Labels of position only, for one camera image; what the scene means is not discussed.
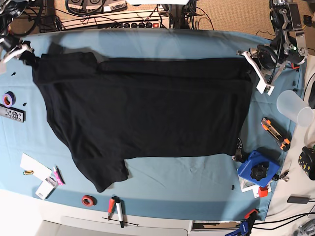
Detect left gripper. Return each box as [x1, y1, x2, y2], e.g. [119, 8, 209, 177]
[237, 44, 293, 95]

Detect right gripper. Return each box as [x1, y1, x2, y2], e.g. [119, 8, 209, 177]
[0, 40, 34, 74]

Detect black t-shirt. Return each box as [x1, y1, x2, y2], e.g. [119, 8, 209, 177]
[32, 52, 253, 192]

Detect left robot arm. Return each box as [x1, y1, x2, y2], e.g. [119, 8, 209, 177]
[237, 0, 308, 95]

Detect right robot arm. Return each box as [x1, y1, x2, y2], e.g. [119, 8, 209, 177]
[0, 0, 34, 74]

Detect translucent plastic cup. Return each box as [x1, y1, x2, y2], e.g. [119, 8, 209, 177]
[276, 90, 314, 127]

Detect purple tape roll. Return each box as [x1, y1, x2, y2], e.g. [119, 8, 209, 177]
[2, 91, 16, 108]

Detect black remote control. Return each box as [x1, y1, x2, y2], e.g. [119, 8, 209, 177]
[0, 104, 26, 123]

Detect orange black utility knife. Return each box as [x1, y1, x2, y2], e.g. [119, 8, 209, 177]
[261, 118, 291, 152]

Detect metal carabiner keys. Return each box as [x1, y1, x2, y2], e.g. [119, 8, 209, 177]
[232, 138, 246, 163]

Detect black yellow dotted mug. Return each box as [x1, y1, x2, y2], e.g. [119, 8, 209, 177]
[298, 147, 315, 181]

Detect blue box with black knob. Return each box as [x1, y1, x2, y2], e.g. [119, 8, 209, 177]
[237, 150, 280, 187]

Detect white paper card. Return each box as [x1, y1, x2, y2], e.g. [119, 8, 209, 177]
[20, 153, 52, 181]

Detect power strip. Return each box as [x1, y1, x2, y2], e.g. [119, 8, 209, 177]
[98, 21, 163, 29]

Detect light blue table cloth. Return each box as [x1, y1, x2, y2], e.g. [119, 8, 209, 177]
[0, 27, 308, 222]

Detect brass battery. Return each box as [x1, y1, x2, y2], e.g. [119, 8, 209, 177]
[23, 171, 34, 175]

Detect red small cube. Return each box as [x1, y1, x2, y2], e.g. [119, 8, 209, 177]
[258, 186, 269, 198]

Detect pink glue tube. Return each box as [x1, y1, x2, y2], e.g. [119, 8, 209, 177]
[53, 166, 65, 185]

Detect white small box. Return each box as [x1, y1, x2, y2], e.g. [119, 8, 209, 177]
[35, 177, 58, 200]

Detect red tape roll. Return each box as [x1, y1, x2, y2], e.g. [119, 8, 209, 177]
[81, 195, 96, 207]

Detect blue orange clamp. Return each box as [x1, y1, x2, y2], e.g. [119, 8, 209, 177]
[225, 209, 258, 236]

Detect black white marker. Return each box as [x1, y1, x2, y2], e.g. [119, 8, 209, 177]
[115, 198, 125, 228]

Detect black zip tie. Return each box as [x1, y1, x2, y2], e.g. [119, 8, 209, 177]
[102, 217, 140, 226]

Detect red handled screwdriver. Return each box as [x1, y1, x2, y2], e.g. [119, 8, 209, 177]
[107, 196, 116, 221]

